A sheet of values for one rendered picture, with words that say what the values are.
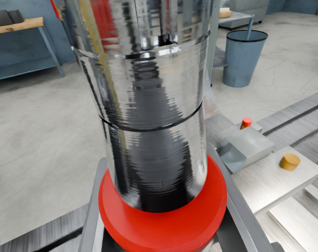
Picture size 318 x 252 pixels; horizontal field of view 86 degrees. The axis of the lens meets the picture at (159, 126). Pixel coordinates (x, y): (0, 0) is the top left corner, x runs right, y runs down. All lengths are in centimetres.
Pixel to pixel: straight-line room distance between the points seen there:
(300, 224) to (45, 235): 44
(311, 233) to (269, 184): 8
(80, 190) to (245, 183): 147
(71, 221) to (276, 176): 38
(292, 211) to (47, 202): 162
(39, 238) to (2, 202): 155
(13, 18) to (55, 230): 365
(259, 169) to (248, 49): 220
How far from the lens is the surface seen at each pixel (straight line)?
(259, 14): 610
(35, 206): 178
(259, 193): 30
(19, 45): 446
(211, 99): 65
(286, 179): 33
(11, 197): 197
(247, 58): 251
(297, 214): 36
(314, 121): 67
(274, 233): 33
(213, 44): 69
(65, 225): 44
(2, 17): 388
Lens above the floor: 128
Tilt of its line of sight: 41 degrees down
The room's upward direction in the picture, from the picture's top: 6 degrees counter-clockwise
